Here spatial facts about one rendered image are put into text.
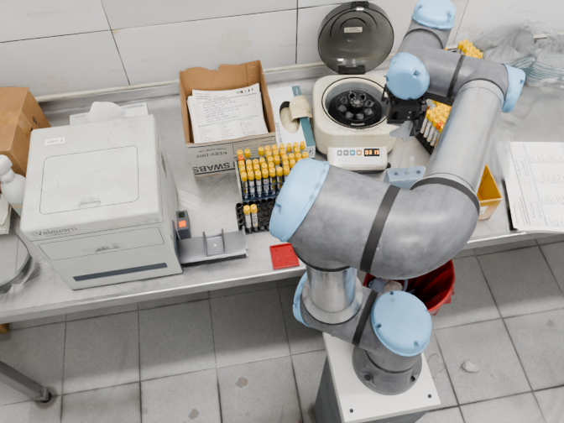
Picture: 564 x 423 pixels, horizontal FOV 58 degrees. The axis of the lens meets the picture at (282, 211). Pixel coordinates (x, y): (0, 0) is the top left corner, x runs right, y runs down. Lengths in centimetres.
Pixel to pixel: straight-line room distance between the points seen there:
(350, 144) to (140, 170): 60
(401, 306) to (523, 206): 63
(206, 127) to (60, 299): 60
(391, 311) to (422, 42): 49
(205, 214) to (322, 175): 81
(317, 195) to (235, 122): 92
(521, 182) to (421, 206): 97
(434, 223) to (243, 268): 77
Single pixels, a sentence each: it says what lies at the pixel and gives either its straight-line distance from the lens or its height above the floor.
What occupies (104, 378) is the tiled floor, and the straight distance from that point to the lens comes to 224.
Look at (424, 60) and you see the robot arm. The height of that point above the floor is 146.
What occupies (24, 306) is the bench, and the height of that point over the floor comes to 87.
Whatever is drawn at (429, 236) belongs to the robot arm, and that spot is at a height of 154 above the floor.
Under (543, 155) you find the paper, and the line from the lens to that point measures 166.
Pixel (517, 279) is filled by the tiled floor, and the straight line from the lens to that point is 248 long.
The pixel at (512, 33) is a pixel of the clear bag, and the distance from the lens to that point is 177.
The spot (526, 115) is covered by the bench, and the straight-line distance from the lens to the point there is 177.
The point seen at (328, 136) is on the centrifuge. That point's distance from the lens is 143.
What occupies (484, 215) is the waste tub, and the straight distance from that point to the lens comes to 146.
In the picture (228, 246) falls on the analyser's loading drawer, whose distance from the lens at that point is 130.
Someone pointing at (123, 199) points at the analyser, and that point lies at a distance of 111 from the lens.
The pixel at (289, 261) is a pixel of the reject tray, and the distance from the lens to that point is 132.
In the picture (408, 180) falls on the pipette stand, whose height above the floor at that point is 97.
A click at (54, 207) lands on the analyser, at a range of 115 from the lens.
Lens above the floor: 206
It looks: 58 degrees down
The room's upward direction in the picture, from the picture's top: straight up
